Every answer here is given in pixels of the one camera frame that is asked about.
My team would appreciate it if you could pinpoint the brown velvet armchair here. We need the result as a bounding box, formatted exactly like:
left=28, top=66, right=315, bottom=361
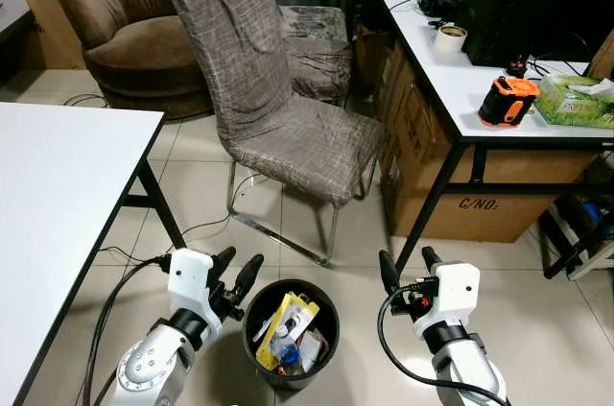
left=52, top=0, right=224, bottom=122

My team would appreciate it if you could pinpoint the white table with black frame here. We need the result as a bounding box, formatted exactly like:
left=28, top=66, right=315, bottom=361
left=0, top=102, right=186, bottom=406

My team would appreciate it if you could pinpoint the thin black floor cable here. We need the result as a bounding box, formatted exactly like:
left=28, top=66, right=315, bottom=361
left=94, top=168, right=252, bottom=266

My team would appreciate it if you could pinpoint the long white desk black frame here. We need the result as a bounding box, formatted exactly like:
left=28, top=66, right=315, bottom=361
left=354, top=0, right=614, bottom=278

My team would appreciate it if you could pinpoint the black round rubbish bin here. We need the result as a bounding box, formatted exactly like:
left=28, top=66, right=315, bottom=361
left=242, top=278, right=342, bottom=392

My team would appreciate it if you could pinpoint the small black and red plug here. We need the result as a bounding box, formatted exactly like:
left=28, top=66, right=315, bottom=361
left=506, top=55, right=531, bottom=80

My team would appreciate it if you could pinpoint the large brown cardboard box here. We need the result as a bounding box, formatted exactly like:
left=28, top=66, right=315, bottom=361
left=378, top=39, right=602, bottom=245

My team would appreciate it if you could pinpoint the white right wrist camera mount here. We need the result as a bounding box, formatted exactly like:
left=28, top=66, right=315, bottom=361
left=437, top=262, right=482, bottom=330

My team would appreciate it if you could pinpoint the dark cabinet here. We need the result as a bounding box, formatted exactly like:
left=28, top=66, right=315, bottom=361
left=0, top=0, right=41, bottom=83

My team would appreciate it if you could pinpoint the clear bottle with blue cap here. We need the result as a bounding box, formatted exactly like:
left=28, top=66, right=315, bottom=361
left=269, top=333, right=307, bottom=374

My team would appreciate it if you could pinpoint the yellow flat package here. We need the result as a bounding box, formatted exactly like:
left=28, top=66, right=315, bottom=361
left=253, top=292, right=321, bottom=370

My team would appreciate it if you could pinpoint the black square box device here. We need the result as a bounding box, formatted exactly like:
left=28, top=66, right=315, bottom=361
left=462, top=0, right=558, bottom=69

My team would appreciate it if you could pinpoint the green tissue box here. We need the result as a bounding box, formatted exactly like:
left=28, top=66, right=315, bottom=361
left=532, top=74, right=614, bottom=131

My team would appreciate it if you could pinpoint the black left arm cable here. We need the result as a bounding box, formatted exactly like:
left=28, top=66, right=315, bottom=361
left=83, top=253, right=174, bottom=406

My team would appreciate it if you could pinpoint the black low metal rack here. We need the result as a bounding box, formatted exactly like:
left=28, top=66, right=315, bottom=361
left=539, top=179, right=614, bottom=283

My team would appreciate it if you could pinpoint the small grey fabric covered chair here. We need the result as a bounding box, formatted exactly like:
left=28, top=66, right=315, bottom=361
left=276, top=4, right=355, bottom=107

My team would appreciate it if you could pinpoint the orange and black tool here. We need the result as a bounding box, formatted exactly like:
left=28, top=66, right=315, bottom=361
left=477, top=75, right=541, bottom=129

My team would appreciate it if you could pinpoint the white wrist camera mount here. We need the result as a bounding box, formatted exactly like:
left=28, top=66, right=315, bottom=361
left=437, top=262, right=482, bottom=330
left=168, top=249, right=215, bottom=322

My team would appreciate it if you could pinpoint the white tape roll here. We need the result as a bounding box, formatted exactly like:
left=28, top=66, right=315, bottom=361
left=434, top=24, right=469, bottom=55

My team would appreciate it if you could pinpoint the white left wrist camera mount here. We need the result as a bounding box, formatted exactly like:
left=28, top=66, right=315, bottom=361
left=168, top=249, right=215, bottom=322

